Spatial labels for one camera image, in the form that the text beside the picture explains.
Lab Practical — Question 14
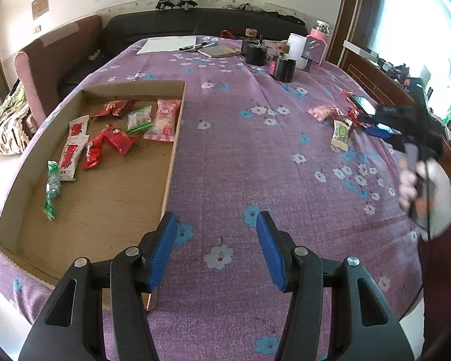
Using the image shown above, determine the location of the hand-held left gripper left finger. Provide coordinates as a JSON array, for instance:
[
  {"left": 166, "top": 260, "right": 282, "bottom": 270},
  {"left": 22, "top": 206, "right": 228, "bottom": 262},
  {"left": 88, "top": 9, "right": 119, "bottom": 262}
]
[{"left": 19, "top": 211, "right": 179, "bottom": 361}]

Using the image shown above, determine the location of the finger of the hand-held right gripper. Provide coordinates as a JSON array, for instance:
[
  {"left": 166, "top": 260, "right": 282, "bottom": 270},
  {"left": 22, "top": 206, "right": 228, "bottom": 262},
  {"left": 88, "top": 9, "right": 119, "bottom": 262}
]
[
  {"left": 357, "top": 104, "right": 399, "bottom": 125},
  {"left": 366, "top": 125, "right": 397, "bottom": 140}
]

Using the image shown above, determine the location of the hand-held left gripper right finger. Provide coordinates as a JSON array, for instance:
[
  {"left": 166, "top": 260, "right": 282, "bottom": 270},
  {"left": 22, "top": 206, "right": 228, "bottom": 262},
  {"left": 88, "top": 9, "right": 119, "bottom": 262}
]
[{"left": 256, "top": 211, "right": 416, "bottom": 361}]

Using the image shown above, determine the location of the brown cardboard box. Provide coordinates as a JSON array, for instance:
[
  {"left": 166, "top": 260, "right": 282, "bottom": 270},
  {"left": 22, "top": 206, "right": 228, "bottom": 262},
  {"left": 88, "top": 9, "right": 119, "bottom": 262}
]
[{"left": 0, "top": 80, "right": 186, "bottom": 311}]

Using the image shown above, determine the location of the bright red snack packet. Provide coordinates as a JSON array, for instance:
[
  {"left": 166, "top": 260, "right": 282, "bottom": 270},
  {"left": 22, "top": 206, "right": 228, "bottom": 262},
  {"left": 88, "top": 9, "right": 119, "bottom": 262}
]
[
  {"left": 101, "top": 124, "right": 140, "bottom": 156},
  {"left": 83, "top": 130, "right": 109, "bottom": 170}
]

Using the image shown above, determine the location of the green clear candy packet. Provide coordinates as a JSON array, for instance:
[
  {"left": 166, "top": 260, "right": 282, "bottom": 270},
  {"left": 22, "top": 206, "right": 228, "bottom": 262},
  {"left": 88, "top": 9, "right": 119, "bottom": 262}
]
[{"left": 42, "top": 160, "right": 63, "bottom": 222}]

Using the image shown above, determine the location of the pink cartoon snack packet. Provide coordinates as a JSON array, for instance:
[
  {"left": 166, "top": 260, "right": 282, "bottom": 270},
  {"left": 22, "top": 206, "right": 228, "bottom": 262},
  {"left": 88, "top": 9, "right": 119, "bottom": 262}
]
[{"left": 143, "top": 99, "right": 182, "bottom": 142}]

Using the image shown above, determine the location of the white and red snack packet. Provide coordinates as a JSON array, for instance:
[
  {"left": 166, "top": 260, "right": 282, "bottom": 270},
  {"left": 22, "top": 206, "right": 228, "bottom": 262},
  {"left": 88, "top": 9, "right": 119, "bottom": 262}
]
[
  {"left": 58, "top": 135, "right": 89, "bottom": 182},
  {"left": 68, "top": 115, "right": 90, "bottom": 138}
]

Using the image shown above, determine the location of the clear green-edged snack packet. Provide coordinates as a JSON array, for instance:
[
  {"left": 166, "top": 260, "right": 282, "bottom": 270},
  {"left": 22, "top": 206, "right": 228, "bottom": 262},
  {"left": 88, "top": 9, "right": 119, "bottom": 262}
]
[{"left": 127, "top": 105, "right": 153, "bottom": 135}]

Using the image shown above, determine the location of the dark red foil snack packet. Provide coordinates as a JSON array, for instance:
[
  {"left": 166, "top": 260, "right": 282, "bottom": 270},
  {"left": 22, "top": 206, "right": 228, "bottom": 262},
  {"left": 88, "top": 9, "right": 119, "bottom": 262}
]
[{"left": 91, "top": 99, "right": 138, "bottom": 120}]

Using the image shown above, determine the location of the person's right forearm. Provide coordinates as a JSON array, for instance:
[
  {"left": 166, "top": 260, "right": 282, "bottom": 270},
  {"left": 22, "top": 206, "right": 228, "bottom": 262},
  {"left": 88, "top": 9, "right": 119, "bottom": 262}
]
[{"left": 417, "top": 205, "right": 451, "bottom": 350}]

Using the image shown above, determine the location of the person's right hand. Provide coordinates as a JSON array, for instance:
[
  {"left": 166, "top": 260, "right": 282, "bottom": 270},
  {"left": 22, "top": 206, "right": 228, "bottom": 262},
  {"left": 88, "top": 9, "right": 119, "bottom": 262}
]
[{"left": 399, "top": 158, "right": 451, "bottom": 239}]

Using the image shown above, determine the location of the flat red snack packet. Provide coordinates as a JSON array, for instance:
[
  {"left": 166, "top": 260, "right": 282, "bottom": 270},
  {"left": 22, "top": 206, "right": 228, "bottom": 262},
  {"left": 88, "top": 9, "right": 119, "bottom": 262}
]
[{"left": 341, "top": 90, "right": 361, "bottom": 108}]

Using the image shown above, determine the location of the cream green-label snack packet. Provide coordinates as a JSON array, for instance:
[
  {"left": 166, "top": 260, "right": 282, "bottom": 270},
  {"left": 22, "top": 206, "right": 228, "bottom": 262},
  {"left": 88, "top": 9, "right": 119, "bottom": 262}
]
[{"left": 331, "top": 118, "right": 356, "bottom": 151}]

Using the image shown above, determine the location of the brown wooden furniture panel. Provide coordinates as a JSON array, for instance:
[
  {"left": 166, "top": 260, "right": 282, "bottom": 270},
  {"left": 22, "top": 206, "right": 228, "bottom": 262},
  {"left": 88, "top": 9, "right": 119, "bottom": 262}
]
[{"left": 325, "top": 0, "right": 451, "bottom": 181}]

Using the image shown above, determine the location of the dark tool clutter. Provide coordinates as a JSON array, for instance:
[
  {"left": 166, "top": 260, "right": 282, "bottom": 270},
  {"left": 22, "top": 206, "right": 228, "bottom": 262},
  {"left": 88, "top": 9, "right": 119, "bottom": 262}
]
[{"left": 379, "top": 60, "right": 437, "bottom": 94}]

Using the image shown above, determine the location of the pink clear snack packet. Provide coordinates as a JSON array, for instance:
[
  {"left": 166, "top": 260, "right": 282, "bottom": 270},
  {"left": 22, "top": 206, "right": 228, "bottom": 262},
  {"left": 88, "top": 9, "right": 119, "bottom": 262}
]
[{"left": 308, "top": 104, "right": 341, "bottom": 122}]

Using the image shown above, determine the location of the white flat box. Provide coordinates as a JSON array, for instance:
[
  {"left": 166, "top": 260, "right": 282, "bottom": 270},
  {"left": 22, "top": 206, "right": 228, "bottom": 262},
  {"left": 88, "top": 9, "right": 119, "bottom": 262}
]
[{"left": 343, "top": 39, "right": 381, "bottom": 60}]

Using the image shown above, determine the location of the black phone stand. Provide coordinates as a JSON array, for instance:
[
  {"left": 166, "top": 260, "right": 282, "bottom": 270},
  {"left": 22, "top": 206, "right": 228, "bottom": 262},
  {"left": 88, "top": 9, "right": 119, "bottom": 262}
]
[{"left": 302, "top": 39, "right": 324, "bottom": 67}]

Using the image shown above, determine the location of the pink thermos bottle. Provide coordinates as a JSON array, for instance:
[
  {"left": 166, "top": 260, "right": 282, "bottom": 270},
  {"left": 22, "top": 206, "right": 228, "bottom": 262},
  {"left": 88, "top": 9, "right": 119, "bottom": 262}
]
[{"left": 306, "top": 20, "right": 330, "bottom": 66}]

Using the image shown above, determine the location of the black canister with wooden knob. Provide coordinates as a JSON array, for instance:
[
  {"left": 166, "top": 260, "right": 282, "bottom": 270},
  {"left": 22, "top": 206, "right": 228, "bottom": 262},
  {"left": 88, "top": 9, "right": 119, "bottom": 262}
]
[
  {"left": 241, "top": 28, "right": 268, "bottom": 66},
  {"left": 272, "top": 41, "right": 297, "bottom": 82}
]

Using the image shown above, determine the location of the purple floral tablecloth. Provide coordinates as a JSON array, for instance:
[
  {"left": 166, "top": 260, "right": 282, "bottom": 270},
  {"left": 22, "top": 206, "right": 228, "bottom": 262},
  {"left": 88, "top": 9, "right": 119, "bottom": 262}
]
[{"left": 0, "top": 35, "right": 425, "bottom": 361}]

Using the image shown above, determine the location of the white cup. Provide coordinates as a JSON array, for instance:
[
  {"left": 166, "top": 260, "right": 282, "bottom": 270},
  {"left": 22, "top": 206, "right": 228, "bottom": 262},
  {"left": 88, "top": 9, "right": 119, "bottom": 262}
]
[{"left": 287, "top": 33, "right": 312, "bottom": 71}]

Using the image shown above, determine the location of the tan notebook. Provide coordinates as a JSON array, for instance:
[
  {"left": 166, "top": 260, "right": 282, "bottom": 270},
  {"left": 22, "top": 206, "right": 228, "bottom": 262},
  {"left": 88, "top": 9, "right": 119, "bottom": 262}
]
[{"left": 197, "top": 44, "right": 238, "bottom": 59}]

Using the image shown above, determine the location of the patterned striped cloth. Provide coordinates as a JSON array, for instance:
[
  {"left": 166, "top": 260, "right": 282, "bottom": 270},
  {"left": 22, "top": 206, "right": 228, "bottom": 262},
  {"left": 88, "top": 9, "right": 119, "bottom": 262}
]
[{"left": 0, "top": 83, "right": 35, "bottom": 155}]

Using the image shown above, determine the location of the white paper sheet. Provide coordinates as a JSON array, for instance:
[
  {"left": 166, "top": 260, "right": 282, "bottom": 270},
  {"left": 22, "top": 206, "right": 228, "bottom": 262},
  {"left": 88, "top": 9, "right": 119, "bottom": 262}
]
[{"left": 136, "top": 35, "right": 198, "bottom": 56}]

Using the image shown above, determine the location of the maroon armchair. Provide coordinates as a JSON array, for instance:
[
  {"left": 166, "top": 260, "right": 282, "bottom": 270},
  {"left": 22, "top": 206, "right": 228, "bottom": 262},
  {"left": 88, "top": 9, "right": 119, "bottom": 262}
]
[{"left": 15, "top": 15, "right": 104, "bottom": 121}]

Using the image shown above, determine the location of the black sofa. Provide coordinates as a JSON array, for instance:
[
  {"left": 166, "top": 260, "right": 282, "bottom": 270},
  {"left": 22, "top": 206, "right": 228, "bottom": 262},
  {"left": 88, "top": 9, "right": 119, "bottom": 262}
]
[{"left": 58, "top": 9, "right": 309, "bottom": 94}]

